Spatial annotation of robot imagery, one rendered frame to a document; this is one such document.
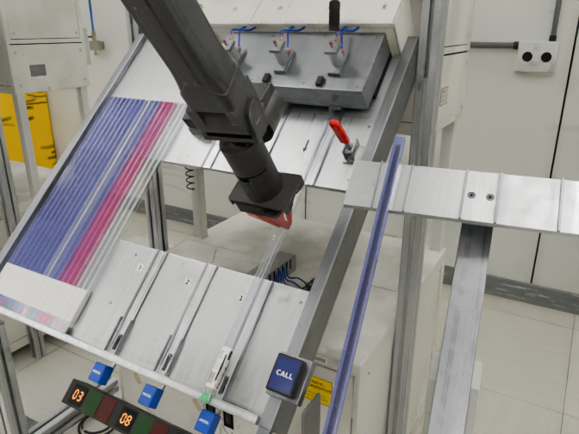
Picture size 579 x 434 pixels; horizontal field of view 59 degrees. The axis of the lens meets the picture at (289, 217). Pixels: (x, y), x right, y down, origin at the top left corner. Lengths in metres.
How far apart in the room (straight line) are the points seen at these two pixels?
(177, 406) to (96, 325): 0.52
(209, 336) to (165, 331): 0.08
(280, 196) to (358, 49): 0.34
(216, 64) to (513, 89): 1.98
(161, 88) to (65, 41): 1.02
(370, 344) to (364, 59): 0.56
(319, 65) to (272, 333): 0.48
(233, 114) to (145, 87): 0.66
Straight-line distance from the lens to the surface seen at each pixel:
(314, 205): 2.89
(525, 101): 2.46
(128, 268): 0.98
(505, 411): 2.01
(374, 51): 0.95
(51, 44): 2.16
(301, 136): 0.95
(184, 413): 1.43
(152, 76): 1.27
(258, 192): 0.73
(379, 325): 1.16
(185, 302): 0.88
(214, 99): 0.60
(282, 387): 0.71
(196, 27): 0.56
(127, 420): 0.89
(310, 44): 1.01
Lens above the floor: 1.23
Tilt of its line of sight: 20 degrees down
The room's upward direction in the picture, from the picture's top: straight up
